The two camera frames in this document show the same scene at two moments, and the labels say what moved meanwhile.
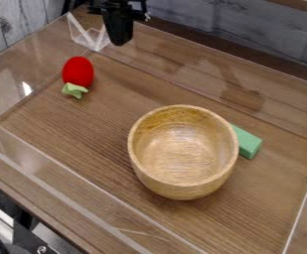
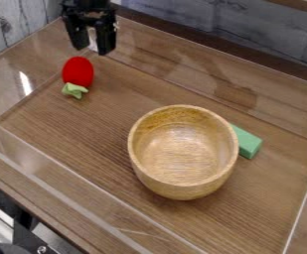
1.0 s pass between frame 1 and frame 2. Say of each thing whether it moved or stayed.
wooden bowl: stayed
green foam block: stayed
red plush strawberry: stayed
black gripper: moved
